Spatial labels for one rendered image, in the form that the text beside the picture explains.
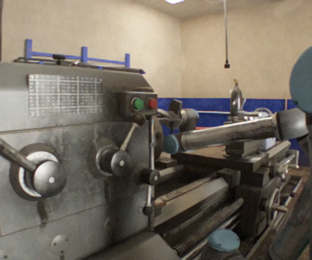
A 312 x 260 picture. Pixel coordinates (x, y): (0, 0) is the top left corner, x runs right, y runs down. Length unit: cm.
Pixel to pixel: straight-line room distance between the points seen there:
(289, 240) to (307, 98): 42
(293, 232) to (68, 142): 59
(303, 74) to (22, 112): 51
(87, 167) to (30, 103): 20
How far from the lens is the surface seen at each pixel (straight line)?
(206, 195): 117
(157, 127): 101
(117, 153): 58
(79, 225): 65
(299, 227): 70
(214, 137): 109
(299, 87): 44
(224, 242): 77
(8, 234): 57
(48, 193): 49
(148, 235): 82
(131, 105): 65
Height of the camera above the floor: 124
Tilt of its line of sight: 6 degrees down
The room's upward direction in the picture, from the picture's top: straight up
